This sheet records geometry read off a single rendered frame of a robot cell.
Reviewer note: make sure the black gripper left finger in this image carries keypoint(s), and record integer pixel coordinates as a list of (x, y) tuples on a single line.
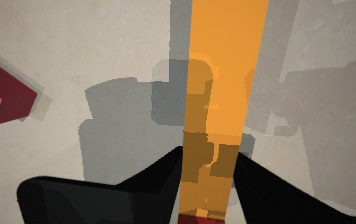
[(145, 198)]

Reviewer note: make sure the orange bar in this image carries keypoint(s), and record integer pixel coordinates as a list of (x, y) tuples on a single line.
[(225, 40)]

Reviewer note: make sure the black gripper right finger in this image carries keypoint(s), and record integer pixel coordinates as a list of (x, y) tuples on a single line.
[(267, 199)]

